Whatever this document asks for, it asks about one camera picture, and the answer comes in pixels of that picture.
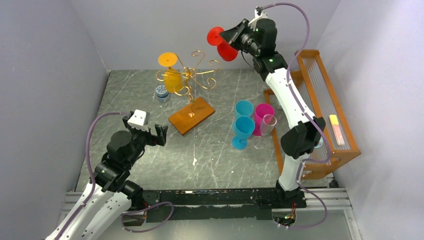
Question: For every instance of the blue blister pack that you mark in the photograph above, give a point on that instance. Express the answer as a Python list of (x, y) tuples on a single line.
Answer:
[(320, 143)]

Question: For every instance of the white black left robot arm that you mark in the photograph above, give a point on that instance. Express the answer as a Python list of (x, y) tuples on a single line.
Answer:
[(109, 193)]

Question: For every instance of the gold wire glass rack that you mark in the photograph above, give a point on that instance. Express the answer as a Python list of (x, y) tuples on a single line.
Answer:
[(189, 74)]

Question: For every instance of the blue cleaning gel jar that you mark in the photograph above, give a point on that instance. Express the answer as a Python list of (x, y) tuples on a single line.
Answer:
[(162, 93)]

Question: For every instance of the wooden tiered shelf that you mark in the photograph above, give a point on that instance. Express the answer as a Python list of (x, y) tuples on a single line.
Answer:
[(317, 90)]

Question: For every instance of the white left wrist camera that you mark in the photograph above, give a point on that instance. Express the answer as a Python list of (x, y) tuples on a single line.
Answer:
[(139, 120)]

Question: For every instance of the light blue wine glass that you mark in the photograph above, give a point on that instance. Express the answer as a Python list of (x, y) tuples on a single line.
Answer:
[(243, 108)]

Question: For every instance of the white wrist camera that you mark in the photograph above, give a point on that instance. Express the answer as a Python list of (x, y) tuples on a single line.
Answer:
[(139, 120), (259, 14)]

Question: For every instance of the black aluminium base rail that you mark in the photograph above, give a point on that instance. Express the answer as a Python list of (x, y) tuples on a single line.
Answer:
[(256, 203)]

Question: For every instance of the pink wine glass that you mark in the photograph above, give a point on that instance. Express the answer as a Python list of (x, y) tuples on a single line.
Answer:
[(260, 111)]

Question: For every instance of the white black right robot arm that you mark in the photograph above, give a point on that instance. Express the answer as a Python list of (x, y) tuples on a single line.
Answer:
[(305, 129)]

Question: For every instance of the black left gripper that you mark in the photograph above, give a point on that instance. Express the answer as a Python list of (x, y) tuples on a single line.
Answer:
[(153, 140)]

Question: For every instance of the clear wine glass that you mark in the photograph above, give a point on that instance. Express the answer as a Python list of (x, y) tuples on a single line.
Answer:
[(266, 127)]

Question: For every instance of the yellow wine glass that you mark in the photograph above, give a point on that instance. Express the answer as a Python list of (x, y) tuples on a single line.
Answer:
[(171, 78)]

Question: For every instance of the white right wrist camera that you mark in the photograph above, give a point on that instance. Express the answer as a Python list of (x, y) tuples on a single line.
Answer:
[(259, 14)]

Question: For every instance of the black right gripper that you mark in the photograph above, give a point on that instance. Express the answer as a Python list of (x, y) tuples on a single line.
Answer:
[(242, 31)]

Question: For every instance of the wooden rack base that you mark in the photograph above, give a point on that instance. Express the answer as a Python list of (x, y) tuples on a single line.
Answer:
[(191, 115)]

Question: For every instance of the red wine glass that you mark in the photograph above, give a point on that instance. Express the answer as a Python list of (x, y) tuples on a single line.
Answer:
[(225, 51)]

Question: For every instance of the dark blue wine glass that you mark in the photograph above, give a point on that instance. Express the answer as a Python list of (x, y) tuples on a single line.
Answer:
[(243, 129)]

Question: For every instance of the yellow orange marker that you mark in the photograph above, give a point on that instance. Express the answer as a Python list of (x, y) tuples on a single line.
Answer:
[(334, 121)]

